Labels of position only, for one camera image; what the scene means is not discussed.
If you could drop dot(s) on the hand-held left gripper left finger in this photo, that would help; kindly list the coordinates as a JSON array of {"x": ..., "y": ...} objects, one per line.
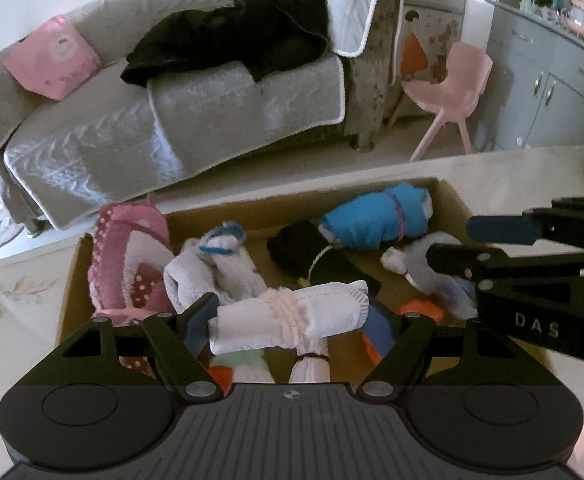
[{"x": 199, "y": 317}]

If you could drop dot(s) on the grey cabinet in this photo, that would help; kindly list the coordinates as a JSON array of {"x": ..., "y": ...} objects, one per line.
[{"x": 522, "y": 85}]

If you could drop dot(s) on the black sock roll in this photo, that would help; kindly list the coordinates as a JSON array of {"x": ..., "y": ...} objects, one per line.
[{"x": 297, "y": 245}]

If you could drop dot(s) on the white quilted armrest cover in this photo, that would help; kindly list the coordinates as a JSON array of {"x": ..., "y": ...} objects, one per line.
[{"x": 352, "y": 5}]

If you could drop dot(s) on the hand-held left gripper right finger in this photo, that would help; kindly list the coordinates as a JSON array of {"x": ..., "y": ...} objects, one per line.
[{"x": 382, "y": 332}]

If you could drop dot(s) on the cardboard box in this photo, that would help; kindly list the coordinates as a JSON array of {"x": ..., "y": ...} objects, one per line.
[{"x": 282, "y": 205}]

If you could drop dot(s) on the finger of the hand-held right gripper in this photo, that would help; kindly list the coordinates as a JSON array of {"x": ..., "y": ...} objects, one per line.
[
  {"x": 452, "y": 257},
  {"x": 502, "y": 230}
]

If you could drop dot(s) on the grey sofa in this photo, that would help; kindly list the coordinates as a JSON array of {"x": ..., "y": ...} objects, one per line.
[{"x": 197, "y": 125}]

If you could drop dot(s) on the pink plastic chair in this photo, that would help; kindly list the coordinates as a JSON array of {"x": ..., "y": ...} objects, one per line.
[{"x": 452, "y": 85}]

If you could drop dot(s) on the light grey sock bundle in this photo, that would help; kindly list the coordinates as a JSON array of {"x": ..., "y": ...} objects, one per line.
[{"x": 412, "y": 260}]

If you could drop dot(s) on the black clothing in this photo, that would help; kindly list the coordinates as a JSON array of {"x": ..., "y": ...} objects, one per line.
[{"x": 222, "y": 35}]

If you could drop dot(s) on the white sock roll pink band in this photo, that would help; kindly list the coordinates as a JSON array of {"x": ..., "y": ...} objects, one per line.
[{"x": 322, "y": 310}]

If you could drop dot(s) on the white desktop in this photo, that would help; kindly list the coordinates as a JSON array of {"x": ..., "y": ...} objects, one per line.
[{"x": 497, "y": 175}]

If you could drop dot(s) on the pink cushion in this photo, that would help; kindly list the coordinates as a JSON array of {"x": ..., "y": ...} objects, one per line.
[{"x": 52, "y": 57}]

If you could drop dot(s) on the orange sock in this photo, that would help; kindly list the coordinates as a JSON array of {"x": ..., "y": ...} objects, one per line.
[
  {"x": 422, "y": 307},
  {"x": 219, "y": 376}
]

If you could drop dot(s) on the patterned floor rug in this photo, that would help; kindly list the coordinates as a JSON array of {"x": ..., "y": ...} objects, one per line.
[{"x": 2, "y": 227}]

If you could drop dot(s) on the white sock roll green band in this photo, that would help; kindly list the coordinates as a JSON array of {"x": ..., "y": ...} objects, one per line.
[{"x": 247, "y": 367}]

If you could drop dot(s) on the floral patterned refrigerator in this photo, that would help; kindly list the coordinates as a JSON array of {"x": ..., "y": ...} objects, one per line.
[{"x": 437, "y": 25}]

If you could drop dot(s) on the pink polka dot sock bundle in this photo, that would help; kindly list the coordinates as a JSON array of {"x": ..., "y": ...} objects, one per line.
[{"x": 122, "y": 260}]

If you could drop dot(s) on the white sock roll dark band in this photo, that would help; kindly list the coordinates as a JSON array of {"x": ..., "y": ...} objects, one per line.
[{"x": 309, "y": 365}]

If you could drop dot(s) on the white sock bundle blue band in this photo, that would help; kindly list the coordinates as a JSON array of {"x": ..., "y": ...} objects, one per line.
[{"x": 192, "y": 280}]

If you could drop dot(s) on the blue sock roll pink band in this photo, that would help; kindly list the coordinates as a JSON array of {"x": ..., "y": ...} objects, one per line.
[{"x": 362, "y": 220}]

